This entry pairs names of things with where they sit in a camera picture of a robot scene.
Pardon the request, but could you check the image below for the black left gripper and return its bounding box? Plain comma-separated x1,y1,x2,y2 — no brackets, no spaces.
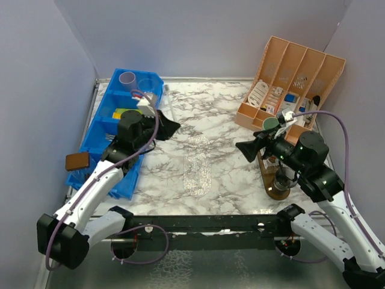
134,109,180,150

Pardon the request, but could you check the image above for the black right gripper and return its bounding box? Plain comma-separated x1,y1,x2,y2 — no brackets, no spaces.
236,123,306,173

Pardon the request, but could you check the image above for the green plastic cup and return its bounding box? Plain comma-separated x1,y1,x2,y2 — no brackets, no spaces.
262,117,280,130

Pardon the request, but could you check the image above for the clear square toothbrush holder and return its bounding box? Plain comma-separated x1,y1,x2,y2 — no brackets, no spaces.
261,156,280,174

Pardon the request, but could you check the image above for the dark blue plastic cup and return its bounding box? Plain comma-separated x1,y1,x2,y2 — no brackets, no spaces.
268,167,298,194

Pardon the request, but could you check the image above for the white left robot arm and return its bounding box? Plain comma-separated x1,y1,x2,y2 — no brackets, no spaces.
37,110,180,271

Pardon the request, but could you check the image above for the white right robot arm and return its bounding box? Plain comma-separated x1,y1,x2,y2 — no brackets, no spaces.
236,128,384,288

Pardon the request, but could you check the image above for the brown oval wooden tray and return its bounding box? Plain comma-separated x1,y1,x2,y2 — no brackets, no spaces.
257,152,291,200

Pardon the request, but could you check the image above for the clear plastic cup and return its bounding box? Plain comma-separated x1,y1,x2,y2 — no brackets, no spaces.
138,78,156,94

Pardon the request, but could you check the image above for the white oval soap packet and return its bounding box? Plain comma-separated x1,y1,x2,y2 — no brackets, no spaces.
247,79,269,108

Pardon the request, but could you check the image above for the white blue box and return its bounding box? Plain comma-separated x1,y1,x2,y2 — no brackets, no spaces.
284,93,299,104

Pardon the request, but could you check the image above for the blue plastic bin organizer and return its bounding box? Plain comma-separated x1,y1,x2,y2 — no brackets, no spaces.
80,69,164,200

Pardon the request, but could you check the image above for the lilac plastic cup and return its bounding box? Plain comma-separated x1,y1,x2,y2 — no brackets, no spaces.
119,71,137,92

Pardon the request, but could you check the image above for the peach compartment organizer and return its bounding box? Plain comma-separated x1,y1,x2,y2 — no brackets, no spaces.
235,36,346,144

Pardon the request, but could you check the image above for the brown lid clear box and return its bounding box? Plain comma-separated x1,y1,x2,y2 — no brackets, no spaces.
65,152,96,182

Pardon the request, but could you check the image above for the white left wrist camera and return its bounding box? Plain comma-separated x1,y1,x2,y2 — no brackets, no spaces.
132,92,158,117

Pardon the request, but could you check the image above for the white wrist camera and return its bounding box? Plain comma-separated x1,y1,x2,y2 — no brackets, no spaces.
274,108,298,138
132,92,158,117

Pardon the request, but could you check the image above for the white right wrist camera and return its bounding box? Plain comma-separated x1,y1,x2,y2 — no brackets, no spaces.
274,108,298,138

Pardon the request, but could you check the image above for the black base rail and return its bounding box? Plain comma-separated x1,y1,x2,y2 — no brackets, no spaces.
107,213,293,252

